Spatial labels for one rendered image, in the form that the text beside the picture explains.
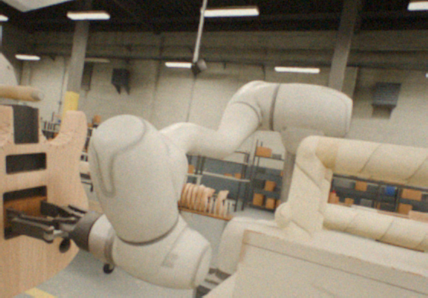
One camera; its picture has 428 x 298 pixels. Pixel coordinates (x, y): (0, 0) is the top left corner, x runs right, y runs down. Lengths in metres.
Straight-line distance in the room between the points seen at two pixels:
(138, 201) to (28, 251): 0.43
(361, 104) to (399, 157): 11.50
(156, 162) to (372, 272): 0.27
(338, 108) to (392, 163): 0.56
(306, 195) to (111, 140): 0.23
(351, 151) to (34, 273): 0.71
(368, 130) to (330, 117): 10.81
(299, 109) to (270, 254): 0.58
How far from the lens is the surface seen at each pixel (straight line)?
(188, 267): 0.51
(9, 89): 0.92
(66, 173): 0.83
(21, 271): 0.83
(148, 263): 0.51
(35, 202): 0.79
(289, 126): 0.91
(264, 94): 0.91
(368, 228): 0.51
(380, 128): 11.71
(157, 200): 0.44
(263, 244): 0.35
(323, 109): 0.89
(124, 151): 0.41
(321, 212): 0.44
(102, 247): 0.59
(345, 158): 0.35
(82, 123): 0.85
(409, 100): 11.95
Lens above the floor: 1.16
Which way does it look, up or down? 3 degrees down
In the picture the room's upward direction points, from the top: 10 degrees clockwise
